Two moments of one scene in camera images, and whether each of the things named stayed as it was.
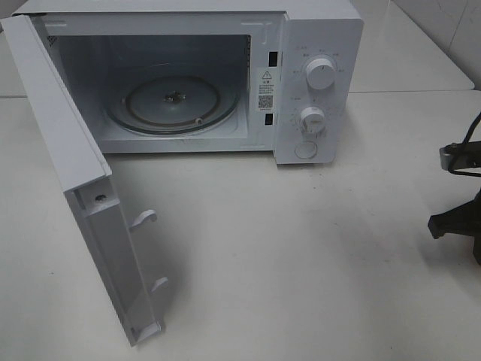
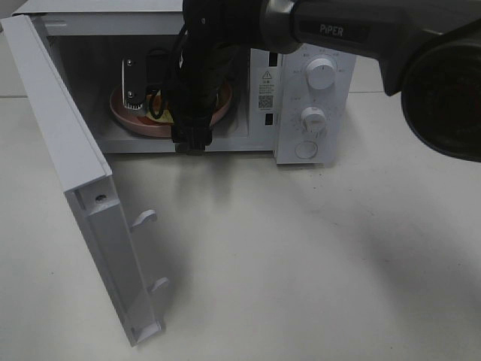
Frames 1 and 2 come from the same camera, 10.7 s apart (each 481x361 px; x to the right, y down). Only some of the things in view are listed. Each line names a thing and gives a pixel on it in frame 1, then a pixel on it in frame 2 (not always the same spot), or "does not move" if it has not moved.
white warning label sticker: x=267 y=89 does not move
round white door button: x=306 y=150 does not move
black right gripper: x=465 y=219 -> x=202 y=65
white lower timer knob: x=313 y=120 does not move
